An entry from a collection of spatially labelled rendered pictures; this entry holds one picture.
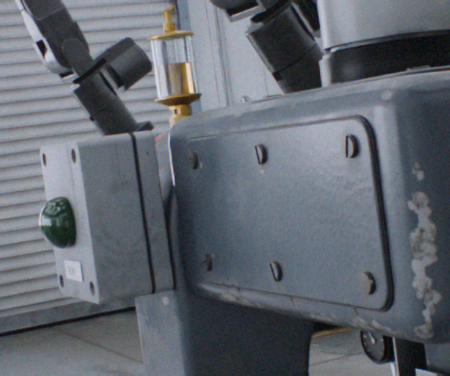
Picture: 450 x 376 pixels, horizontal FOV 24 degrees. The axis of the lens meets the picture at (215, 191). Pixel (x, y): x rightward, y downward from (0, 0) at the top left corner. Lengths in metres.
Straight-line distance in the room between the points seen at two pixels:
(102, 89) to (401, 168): 1.23
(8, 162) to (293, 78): 7.27
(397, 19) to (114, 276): 0.22
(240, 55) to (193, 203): 8.57
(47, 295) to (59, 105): 1.52
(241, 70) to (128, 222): 8.55
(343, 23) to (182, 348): 0.21
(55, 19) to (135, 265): 1.04
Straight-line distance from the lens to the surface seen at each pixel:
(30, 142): 8.33
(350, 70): 0.61
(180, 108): 0.63
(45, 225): 0.59
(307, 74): 1.05
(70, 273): 0.60
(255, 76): 9.16
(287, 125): 0.45
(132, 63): 1.62
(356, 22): 0.61
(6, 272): 8.28
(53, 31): 1.58
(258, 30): 1.05
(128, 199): 0.57
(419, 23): 0.61
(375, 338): 0.78
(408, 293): 0.40
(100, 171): 0.56
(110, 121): 1.60
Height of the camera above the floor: 1.32
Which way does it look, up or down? 3 degrees down
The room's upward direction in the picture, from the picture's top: 8 degrees counter-clockwise
